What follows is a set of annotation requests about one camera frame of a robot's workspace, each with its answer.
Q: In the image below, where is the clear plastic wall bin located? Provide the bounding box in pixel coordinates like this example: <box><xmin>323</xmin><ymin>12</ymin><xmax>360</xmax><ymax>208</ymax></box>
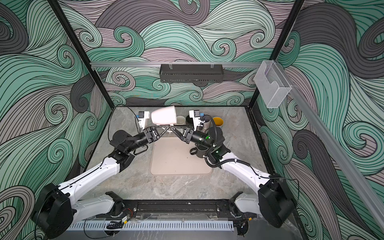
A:
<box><xmin>254</xmin><ymin>61</ymin><xmax>292</xmax><ymax>109</ymax></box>

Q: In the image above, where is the black corner frame post right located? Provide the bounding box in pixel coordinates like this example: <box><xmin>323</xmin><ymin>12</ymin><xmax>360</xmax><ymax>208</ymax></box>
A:
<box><xmin>249</xmin><ymin>1</ymin><xmax>304</xmax><ymax>109</ymax></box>

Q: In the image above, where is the black corner frame post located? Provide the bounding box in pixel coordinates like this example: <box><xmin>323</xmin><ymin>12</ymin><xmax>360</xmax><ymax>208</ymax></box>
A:
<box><xmin>249</xmin><ymin>1</ymin><xmax>304</xmax><ymax>109</ymax></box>
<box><xmin>47</xmin><ymin>0</ymin><xmax>115</xmax><ymax>110</ymax></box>

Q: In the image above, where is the black corner frame post left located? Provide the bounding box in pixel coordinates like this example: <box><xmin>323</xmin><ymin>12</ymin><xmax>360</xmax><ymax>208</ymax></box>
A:
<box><xmin>47</xmin><ymin>0</ymin><xmax>115</xmax><ymax>110</ymax></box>

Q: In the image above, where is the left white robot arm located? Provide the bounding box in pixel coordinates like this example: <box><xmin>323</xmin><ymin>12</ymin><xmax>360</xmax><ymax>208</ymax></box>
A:
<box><xmin>31</xmin><ymin>126</ymin><xmax>164</xmax><ymax>239</ymax></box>

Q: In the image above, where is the white ribbed mug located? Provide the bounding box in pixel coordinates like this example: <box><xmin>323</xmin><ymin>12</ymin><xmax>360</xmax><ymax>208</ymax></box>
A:
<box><xmin>176</xmin><ymin>116</ymin><xmax>186</xmax><ymax>125</ymax></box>

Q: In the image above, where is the aluminium wall rail back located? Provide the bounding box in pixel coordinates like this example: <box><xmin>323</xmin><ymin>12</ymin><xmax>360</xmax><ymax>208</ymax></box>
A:
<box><xmin>90</xmin><ymin>61</ymin><xmax>262</xmax><ymax>69</ymax></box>

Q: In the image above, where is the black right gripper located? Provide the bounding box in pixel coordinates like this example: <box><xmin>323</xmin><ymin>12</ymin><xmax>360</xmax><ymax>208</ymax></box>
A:
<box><xmin>173</xmin><ymin>124</ymin><xmax>217</xmax><ymax>152</ymax></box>

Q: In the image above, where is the light pink mug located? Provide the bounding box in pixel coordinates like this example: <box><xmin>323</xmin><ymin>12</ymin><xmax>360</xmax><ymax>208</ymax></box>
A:
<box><xmin>151</xmin><ymin>106</ymin><xmax>177</xmax><ymax>126</ymax></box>

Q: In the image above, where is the black wall tray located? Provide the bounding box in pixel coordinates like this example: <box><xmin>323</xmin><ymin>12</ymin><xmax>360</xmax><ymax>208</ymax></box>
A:
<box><xmin>160</xmin><ymin>64</ymin><xmax>224</xmax><ymax>83</ymax></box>

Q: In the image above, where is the black mug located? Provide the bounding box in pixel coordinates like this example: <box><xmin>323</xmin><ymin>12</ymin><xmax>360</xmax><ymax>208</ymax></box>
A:
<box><xmin>190</xmin><ymin>145</ymin><xmax>209</xmax><ymax>159</ymax></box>

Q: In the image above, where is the white slotted cable duct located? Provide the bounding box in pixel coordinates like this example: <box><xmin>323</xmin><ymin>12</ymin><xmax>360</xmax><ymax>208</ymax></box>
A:
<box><xmin>68</xmin><ymin>220</ymin><xmax>235</xmax><ymax>232</ymax></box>

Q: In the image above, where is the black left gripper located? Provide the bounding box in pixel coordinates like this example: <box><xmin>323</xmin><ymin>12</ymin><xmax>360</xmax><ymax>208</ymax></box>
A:
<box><xmin>125</xmin><ymin>126</ymin><xmax>168</xmax><ymax>155</ymax></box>

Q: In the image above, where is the aluminium wall rail right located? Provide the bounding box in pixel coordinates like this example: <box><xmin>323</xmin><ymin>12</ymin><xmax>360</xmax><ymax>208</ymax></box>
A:
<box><xmin>273</xmin><ymin>62</ymin><xmax>384</xmax><ymax>230</ymax></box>

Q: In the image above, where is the aluminium wall rail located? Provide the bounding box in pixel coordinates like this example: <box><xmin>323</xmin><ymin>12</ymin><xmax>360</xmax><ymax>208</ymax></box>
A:
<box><xmin>273</xmin><ymin>62</ymin><xmax>384</xmax><ymax>230</ymax></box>
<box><xmin>90</xmin><ymin>61</ymin><xmax>262</xmax><ymax>69</ymax></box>

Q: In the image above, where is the beige silicone drying mat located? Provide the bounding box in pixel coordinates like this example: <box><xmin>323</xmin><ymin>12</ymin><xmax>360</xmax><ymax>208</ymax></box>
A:
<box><xmin>150</xmin><ymin>137</ymin><xmax>212</xmax><ymax>176</ymax></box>

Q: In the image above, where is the blue butterfly mug yellow inside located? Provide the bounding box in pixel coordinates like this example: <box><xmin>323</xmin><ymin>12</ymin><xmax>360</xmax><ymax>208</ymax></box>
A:
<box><xmin>213</xmin><ymin>117</ymin><xmax>224</xmax><ymax>128</ymax></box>

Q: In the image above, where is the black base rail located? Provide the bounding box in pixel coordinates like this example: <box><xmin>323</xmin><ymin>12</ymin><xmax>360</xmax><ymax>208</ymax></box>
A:
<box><xmin>85</xmin><ymin>199</ymin><xmax>257</xmax><ymax>221</ymax></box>

